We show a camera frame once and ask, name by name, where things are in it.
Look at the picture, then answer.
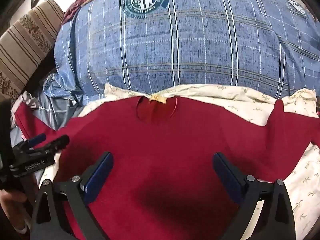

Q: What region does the blue plaid duvet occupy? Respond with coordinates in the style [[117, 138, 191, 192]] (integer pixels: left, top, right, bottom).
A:
[[43, 0, 319, 105]]

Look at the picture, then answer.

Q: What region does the cream floral bedsheet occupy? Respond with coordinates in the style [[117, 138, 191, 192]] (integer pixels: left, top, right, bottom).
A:
[[37, 83, 320, 240]]

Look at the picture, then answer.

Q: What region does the maroon patterned cloth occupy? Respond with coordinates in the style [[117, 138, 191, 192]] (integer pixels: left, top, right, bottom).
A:
[[61, 0, 87, 25]]

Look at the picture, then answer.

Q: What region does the grey striped pillow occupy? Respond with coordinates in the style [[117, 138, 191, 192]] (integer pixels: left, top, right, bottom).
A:
[[10, 72, 83, 145]]

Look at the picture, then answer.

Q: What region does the red sweater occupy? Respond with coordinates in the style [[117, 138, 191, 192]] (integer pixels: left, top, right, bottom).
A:
[[14, 95, 320, 240]]

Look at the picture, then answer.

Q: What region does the striped brown floral cushion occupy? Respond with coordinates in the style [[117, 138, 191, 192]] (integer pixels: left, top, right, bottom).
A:
[[1, 0, 64, 101]]

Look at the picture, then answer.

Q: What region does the person's left hand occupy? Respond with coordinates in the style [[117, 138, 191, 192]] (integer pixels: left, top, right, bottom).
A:
[[1, 189, 28, 234]]

